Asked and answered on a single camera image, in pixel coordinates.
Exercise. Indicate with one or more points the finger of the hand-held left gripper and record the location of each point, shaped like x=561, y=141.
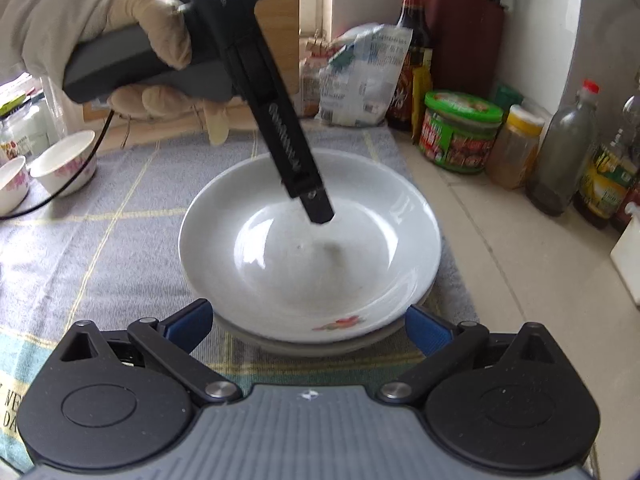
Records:
x=314, y=205

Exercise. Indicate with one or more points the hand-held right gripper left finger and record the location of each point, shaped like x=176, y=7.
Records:
x=187, y=325

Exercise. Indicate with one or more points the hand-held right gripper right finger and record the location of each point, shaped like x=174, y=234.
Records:
x=430, y=330

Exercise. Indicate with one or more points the white floral bowl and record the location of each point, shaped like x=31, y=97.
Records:
x=62, y=165
x=11, y=185

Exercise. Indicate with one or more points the person's left forearm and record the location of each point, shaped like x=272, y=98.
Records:
x=45, y=15

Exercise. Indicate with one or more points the person's left hand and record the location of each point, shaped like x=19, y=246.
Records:
x=160, y=20

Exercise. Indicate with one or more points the bamboo cutting board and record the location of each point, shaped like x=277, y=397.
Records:
x=280, y=50

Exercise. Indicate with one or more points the grey checked dish towel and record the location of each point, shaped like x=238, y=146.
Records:
x=125, y=240

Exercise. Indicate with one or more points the white red packet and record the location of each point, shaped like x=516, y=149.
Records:
x=310, y=85

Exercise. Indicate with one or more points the white printed bag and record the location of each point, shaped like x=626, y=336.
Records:
x=360, y=90

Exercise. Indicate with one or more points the teal binder clip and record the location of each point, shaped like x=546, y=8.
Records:
x=345, y=57

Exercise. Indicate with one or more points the green lid sauce jar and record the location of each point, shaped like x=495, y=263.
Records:
x=457, y=145

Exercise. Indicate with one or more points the yellow lid jar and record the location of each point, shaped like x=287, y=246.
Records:
x=515, y=155

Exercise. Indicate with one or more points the dark soy sauce bottle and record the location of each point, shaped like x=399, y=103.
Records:
x=417, y=35

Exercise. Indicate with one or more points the white plastic container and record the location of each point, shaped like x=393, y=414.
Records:
x=627, y=260

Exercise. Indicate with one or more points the clear bottle red cap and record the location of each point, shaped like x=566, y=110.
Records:
x=560, y=160

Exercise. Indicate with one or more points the dark red knife block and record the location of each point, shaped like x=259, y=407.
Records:
x=465, y=50

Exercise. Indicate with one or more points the small green lid jar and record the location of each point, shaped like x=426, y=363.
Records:
x=507, y=97

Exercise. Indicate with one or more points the red sauce bottle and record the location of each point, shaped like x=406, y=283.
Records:
x=629, y=215

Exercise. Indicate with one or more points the yellow label oil bottle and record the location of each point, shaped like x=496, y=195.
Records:
x=605, y=180

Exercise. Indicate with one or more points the clear glass jar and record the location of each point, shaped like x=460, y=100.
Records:
x=10, y=140

